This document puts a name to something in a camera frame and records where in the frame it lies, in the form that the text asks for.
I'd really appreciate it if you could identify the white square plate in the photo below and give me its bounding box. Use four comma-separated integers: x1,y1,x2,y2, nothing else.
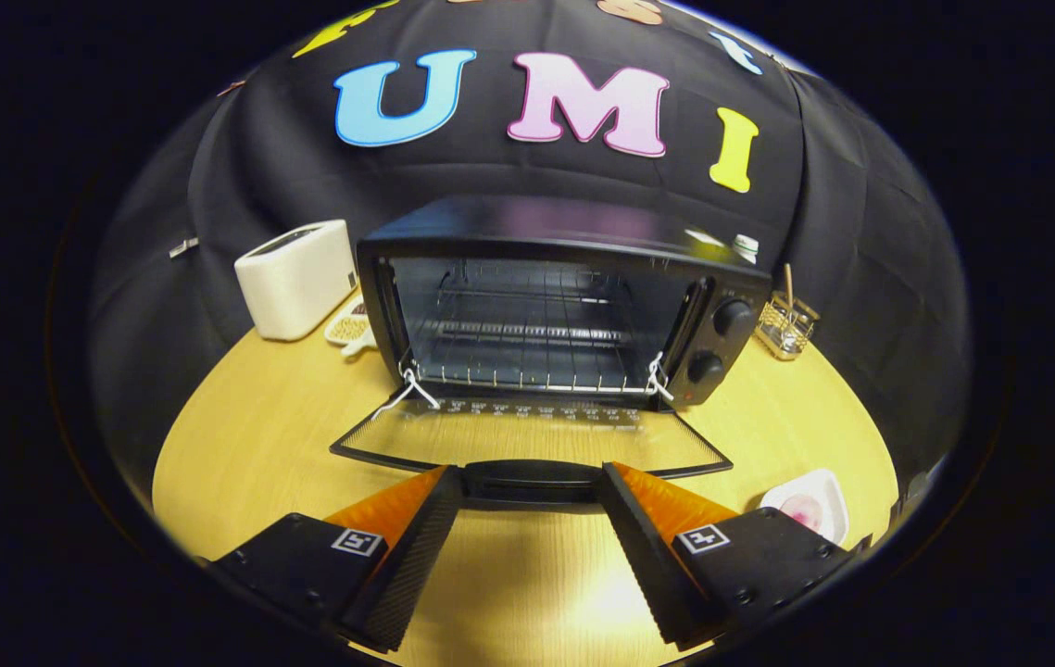
760,468,850,546

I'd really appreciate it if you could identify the gold wire basket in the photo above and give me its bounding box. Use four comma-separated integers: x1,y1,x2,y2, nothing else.
756,264,821,360

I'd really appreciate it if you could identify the black toaster oven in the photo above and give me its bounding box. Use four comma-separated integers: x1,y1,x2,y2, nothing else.
331,195,773,507

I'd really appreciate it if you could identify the white pop-up toaster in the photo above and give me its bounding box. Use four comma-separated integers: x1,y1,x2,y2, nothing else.
234,220,358,342

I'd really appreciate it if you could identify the pink ham slice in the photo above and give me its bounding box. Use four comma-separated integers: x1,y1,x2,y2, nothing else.
779,494,824,532

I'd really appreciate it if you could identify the white dish of beans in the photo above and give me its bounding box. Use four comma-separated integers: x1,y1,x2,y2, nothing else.
324,296,380,359

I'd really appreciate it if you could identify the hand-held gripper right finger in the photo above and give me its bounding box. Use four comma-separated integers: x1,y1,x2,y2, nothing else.
601,461,873,649

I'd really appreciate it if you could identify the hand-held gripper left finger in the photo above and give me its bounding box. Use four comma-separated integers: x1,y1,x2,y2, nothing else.
210,465,465,654

